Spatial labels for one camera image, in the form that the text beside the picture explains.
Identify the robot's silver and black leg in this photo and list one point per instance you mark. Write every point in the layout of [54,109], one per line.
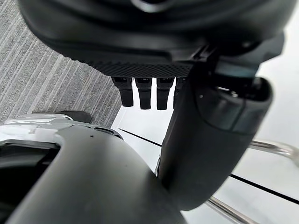
[88,177]

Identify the robot's dark foot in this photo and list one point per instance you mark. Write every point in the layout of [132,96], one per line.
[78,116]

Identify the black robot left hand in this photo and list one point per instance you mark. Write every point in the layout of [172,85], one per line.
[130,35]

